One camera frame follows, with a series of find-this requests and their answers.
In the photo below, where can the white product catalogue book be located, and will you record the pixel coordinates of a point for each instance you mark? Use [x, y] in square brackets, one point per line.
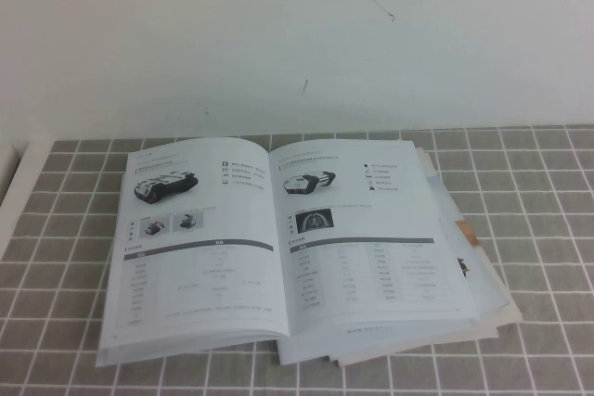
[209, 252]

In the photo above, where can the white brochure with web address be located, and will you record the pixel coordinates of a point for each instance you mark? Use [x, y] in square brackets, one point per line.
[315, 345]

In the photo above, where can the grey white-checked tablecloth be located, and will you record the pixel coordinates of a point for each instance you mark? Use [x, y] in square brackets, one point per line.
[533, 275]

